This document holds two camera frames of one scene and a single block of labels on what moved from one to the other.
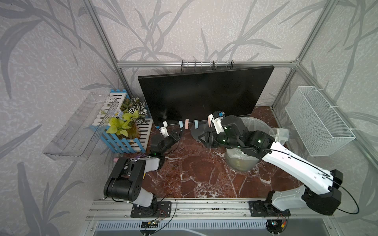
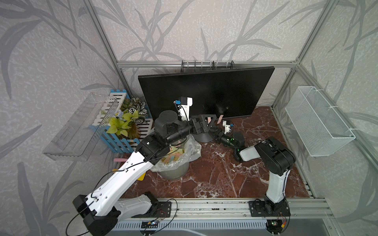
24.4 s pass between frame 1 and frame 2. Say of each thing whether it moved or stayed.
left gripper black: moved
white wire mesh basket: stayed
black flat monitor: stayed
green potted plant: stayed
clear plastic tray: stayed
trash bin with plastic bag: moved
